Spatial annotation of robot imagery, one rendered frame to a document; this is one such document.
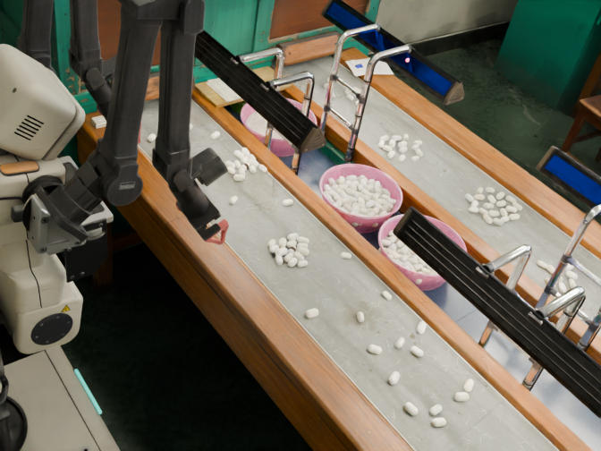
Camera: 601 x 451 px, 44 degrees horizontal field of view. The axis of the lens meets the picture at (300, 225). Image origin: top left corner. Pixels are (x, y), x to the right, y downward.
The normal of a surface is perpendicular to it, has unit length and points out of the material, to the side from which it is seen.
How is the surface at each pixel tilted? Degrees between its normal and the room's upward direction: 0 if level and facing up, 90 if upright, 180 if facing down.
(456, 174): 0
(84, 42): 80
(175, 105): 90
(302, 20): 90
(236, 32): 90
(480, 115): 0
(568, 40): 90
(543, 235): 0
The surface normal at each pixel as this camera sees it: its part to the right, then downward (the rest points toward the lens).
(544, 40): -0.80, 0.29
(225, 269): 0.15, -0.74
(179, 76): 0.53, 0.62
